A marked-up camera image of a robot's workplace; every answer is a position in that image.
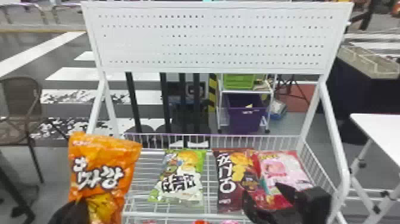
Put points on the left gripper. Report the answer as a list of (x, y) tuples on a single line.
[(70, 214)]

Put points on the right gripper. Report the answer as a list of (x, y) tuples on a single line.
[(278, 215)]

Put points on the orange snack packet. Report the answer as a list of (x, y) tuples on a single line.
[(100, 162)]

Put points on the pink snack packet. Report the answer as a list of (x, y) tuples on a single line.
[(281, 170)]

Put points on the dark red snack packet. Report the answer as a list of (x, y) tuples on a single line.
[(229, 184)]

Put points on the green snack packet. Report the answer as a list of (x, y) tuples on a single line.
[(181, 184)]

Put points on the purple crate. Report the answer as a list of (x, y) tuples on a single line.
[(245, 112)]

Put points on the white shelf trolley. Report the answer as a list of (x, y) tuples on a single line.
[(220, 103)]

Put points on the green basket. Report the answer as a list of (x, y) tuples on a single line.
[(239, 81)]

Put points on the brown chair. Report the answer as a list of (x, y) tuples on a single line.
[(20, 103)]

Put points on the white side table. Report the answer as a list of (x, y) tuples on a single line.
[(379, 134)]

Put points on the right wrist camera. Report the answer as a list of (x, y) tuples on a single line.
[(314, 204)]

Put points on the striped post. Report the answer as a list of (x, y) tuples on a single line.
[(212, 90)]

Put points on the black post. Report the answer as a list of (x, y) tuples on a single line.
[(165, 100), (196, 100), (134, 103)]

